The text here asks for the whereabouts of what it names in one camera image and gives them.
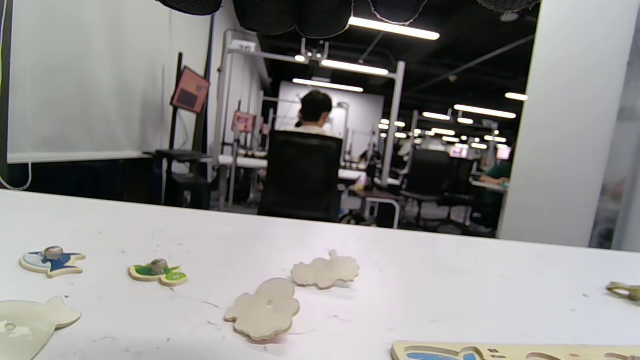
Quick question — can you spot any black computer tower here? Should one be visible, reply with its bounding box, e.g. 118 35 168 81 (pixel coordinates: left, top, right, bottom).
164 172 212 210

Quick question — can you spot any white-framed rolling side table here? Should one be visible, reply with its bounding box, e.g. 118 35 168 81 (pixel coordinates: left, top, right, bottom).
357 187 403 230

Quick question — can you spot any wooden octopus-shaped puzzle piece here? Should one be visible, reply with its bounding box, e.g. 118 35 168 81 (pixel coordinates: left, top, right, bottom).
223 277 301 343

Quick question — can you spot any small pink-screen monitor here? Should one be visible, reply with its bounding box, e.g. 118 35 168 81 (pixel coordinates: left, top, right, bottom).
232 111 257 133

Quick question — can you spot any person's left hand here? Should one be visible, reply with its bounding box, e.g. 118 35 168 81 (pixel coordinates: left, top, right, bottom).
155 0 542 39

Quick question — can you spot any red crab puzzle piece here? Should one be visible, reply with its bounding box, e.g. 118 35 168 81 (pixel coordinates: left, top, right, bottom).
606 281 640 302

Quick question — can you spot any white hanging cord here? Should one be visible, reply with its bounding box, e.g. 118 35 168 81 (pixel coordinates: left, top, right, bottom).
0 160 33 192

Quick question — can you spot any large pink-screen monitor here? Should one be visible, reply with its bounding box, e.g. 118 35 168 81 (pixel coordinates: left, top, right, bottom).
170 66 211 115

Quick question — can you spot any black monitor stand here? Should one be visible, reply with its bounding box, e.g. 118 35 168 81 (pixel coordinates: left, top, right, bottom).
167 50 216 211

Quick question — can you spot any white metal frame rig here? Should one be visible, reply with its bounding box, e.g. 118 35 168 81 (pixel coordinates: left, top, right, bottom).
212 29 407 211

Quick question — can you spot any blue shark puzzle piece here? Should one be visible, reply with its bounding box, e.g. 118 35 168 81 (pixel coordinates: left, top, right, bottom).
19 245 87 279

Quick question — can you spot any black mesh office chair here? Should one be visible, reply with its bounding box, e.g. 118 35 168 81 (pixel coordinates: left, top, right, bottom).
257 130 344 223

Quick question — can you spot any wooden seahorse-shaped puzzle piece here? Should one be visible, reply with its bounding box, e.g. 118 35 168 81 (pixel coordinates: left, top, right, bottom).
290 249 361 290

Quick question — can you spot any wooden whale-shaped puzzle piece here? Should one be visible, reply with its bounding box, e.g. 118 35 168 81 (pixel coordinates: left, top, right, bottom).
0 295 82 360

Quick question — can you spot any wooden puzzle frame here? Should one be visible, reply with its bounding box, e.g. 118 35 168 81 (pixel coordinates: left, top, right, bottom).
390 340 640 360

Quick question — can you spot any green turtle puzzle piece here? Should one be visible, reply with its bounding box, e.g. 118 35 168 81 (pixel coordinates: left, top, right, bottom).
128 258 189 287

